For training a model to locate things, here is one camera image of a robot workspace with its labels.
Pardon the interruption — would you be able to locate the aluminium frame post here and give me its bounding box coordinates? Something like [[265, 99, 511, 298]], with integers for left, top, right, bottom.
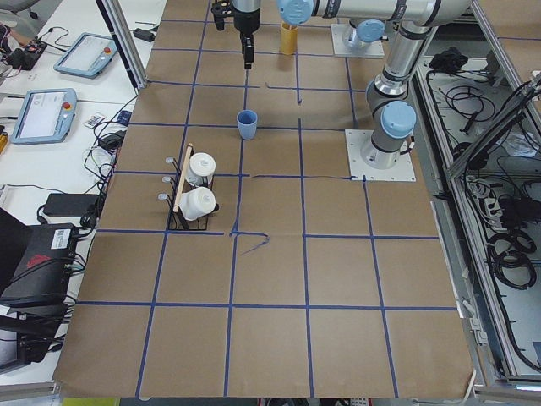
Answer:
[[96, 0, 147, 90]]

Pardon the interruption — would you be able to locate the white mug front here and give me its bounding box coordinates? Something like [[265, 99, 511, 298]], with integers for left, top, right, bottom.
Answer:
[[179, 187, 219, 221]]

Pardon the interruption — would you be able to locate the light blue plastic cup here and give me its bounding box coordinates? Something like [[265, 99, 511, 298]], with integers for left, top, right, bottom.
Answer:
[[237, 110, 258, 140]]

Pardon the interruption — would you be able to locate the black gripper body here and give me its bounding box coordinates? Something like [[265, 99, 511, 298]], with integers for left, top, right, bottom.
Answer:
[[233, 8, 259, 47]]

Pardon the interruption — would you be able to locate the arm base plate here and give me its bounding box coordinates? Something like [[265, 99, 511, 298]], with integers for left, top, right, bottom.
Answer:
[[331, 19, 385, 59], [345, 129, 416, 182]]

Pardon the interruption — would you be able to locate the white mug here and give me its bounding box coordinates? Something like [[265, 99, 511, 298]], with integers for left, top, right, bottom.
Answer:
[[186, 152, 216, 187], [179, 187, 219, 221]]

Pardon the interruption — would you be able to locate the teach pendant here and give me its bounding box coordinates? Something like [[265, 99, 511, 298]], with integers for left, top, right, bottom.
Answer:
[[9, 88, 77, 145], [53, 32, 117, 79]]

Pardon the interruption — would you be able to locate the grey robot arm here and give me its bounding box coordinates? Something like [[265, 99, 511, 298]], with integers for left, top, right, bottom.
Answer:
[[276, 0, 471, 170], [342, 19, 385, 52]]

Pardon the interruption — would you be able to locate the brown paper table cover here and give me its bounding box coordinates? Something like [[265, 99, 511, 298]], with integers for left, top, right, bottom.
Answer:
[[55, 1, 473, 399]]

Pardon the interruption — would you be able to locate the teach pendant far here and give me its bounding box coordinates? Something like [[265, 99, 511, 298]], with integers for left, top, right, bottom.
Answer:
[[53, 32, 117, 79]]

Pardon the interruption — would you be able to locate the bamboo chopstick holder cup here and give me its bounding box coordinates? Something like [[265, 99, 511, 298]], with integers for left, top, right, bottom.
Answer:
[[280, 22, 298, 56]]

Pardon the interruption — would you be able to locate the black wire mug rack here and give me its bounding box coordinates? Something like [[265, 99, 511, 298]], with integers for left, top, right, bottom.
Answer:
[[157, 143, 220, 231]]

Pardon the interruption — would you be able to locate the black computer box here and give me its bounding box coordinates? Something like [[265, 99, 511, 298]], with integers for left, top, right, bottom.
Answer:
[[1, 210, 79, 308]]

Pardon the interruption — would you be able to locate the white mug rear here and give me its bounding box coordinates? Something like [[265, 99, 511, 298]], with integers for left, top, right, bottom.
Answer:
[[186, 152, 216, 187]]

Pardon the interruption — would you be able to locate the black power adapter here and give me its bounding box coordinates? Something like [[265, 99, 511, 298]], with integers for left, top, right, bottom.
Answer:
[[43, 193, 98, 217]]

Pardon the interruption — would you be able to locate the teach pendant near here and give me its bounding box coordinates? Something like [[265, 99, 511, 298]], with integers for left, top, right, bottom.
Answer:
[[9, 88, 77, 145]]

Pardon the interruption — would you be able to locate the small remote control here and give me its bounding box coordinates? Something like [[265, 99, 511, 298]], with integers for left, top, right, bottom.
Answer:
[[84, 112, 107, 129]]

